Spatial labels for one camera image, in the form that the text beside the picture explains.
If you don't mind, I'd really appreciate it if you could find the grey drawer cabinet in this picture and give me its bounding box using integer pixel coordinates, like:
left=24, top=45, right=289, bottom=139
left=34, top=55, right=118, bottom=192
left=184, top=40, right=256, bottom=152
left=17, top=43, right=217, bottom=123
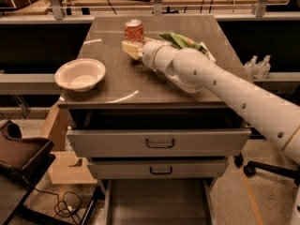
left=57, top=14, right=264, bottom=225

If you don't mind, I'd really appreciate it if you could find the black office chair base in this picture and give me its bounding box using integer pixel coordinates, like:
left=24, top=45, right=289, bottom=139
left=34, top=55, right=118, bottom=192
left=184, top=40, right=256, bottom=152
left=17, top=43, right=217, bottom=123
left=233, top=154, right=300, bottom=188

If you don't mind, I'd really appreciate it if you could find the white bowl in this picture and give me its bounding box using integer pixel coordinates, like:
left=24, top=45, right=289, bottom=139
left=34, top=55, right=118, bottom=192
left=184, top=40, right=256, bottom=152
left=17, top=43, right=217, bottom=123
left=54, top=58, right=106, bottom=92

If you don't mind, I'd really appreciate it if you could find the top grey drawer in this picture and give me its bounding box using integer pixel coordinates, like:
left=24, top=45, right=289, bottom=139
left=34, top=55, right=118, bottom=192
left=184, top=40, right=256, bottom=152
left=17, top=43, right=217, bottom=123
left=67, top=128, right=250, bottom=158

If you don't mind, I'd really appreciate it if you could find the clear sanitizer bottle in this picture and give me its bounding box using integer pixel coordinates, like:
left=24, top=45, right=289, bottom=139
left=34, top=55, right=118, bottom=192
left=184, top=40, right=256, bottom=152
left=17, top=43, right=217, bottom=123
left=254, top=55, right=271, bottom=79
left=244, top=55, right=258, bottom=79

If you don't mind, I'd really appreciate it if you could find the grey drawer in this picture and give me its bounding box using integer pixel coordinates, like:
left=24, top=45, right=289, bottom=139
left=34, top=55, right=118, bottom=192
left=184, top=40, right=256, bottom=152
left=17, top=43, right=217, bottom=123
left=88, top=159, right=228, bottom=180
left=103, top=179, right=217, bottom=225
left=67, top=128, right=250, bottom=158

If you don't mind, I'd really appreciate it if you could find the green chip bag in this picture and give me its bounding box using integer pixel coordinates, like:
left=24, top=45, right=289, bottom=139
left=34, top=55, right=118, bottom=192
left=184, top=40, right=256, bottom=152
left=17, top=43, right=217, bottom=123
left=159, top=32, right=216, bottom=62

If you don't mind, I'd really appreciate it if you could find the clear sanitizer bottle left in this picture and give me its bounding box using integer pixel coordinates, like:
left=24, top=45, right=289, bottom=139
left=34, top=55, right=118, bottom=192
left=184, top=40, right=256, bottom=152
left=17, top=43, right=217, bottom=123
left=244, top=55, right=258, bottom=79

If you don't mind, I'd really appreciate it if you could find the black floor cable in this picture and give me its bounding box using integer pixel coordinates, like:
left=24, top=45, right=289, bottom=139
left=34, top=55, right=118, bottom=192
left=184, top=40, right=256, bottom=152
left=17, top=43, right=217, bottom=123
left=32, top=186, right=83, bottom=225

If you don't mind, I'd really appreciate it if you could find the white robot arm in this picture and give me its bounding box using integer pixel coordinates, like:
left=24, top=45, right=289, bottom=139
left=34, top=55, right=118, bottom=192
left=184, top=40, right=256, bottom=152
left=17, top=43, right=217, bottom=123
left=122, top=38, right=300, bottom=164

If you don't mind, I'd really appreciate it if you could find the clear sanitizer bottle right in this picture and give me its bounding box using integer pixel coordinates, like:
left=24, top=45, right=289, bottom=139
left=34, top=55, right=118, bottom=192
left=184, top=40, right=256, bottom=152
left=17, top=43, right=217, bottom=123
left=254, top=55, right=271, bottom=79

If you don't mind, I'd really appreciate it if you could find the middle grey drawer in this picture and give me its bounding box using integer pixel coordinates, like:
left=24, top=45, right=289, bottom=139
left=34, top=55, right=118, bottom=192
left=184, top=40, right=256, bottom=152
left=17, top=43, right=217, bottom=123
left=88, top=159, right=228, bottom=180

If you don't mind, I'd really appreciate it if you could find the dark chair at left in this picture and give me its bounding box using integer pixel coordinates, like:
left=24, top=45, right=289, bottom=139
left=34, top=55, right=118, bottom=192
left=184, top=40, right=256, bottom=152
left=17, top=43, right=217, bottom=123
left=0, top=120, right=59, bottom=225

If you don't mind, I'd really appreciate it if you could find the wooden box on floor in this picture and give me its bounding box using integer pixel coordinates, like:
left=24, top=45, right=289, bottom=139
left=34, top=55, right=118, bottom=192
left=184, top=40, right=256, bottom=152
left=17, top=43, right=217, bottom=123
left=40, top=104, right=97, bottom=185

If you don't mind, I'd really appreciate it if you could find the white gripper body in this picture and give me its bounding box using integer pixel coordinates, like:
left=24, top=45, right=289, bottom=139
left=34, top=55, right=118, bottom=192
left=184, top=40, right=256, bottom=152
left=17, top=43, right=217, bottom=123
left=142, top=40, right=178, bottom=71

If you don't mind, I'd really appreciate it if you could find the red coke can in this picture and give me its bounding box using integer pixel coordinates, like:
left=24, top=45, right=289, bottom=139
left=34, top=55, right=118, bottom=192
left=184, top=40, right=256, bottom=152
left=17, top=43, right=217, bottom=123
left=125, top=19, right=143, bottom=42

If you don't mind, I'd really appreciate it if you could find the bottom grey drawer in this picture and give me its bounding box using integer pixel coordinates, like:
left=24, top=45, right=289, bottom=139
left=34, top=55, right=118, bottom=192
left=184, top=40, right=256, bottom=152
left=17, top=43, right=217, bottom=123
left=103, top=179, right=217, bottom=225

